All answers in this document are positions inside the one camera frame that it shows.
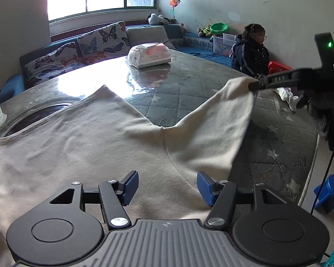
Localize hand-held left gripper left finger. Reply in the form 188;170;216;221
49;170;140;230

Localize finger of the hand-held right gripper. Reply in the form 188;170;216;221
248;79;270;92

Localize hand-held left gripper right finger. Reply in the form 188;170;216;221
197;171;290;230

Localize cream pants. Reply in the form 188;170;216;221
0;76;258;267

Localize red plastic stool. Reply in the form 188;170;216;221
267;60;294;75

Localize white cloth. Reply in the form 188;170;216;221
277;87;299;112

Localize clear plastic storage box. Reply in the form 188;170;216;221
213;33;237;57

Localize green plastic basin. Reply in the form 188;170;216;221
210;23;229;33

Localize blue sofa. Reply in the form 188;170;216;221
0;22;240;109

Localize green plush toy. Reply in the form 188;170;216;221
198;24;213;37

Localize white pink tissue pack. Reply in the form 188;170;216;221
127;42;172;69

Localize colourful pinwheel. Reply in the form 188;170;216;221
168;0;182;24

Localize black round induction cooktop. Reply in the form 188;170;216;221
0;102;73;201

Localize panda plush toy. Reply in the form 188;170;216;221
147;13;171;25

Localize blue plastic stool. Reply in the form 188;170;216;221
313;174;334;214

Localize grey cushion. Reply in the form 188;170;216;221
126;26;170;49

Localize butterfly print cushion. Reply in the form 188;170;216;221
24;42;85;88
77;21;131;64

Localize black cable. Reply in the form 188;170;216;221
310;133;334;216

